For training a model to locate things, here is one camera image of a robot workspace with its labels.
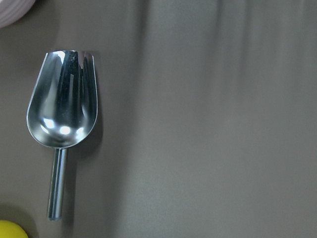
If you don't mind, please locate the metal ice scoop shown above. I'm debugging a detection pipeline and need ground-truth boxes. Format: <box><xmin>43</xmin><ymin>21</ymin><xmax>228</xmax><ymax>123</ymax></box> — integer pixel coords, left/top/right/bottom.
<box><xmin>26</xmin><ymin>50</ymin><xmax>98</xmax><ymax>221</ymax></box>

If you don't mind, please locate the pink bowl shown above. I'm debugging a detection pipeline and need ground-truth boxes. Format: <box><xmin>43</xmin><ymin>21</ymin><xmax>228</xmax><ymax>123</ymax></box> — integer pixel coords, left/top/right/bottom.
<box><xmin>0</xmin><ymin>0</ymin><xmax>35</xmax><ymax>28</ymax></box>

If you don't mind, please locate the yellow lemon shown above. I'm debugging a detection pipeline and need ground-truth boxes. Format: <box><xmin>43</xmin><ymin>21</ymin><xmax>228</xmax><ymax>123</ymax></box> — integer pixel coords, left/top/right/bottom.
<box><xmin>0</xmin><ymin>220</ymin><xmax>28</xmax><ymax>238</ymax></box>

